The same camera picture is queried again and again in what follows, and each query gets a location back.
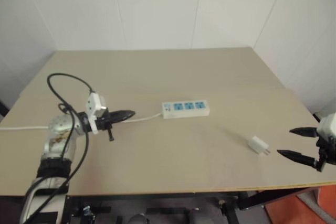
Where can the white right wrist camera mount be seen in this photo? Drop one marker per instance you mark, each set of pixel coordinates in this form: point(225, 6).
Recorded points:
point(328, 127)

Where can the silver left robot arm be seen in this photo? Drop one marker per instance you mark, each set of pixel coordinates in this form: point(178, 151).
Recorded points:
point(58, 129)

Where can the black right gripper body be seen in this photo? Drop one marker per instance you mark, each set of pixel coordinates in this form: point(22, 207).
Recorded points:
point(328, 150)

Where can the dark object at room edge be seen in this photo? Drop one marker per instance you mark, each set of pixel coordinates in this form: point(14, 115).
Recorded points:
point(3, 108)

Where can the black metal table frame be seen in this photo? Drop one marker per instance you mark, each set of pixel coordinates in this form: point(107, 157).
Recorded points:
point(252, 200)

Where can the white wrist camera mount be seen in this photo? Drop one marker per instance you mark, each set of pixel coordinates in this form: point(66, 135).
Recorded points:
point(92, 103)
point(328, 127)

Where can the dark rounded shape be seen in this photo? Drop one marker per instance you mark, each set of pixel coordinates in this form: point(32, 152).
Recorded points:
point(197, 216)
point(137, 219)

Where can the white power strip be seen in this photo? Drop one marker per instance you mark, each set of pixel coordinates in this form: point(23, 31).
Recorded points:
point(186, 109)

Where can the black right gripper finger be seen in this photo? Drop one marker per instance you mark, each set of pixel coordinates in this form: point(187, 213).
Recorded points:
point(304, 132)
point(296, 157)

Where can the white plug adapter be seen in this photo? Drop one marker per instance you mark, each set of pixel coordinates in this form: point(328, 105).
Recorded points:
point(256, 144)

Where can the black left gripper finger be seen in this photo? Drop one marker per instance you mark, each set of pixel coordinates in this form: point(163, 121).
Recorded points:
point(119, 119)
point(123, 112)

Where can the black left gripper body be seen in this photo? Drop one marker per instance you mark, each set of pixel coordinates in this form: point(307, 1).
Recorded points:
point(103, 123)

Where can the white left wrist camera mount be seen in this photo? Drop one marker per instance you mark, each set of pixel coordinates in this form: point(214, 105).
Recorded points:
point(92, 103)

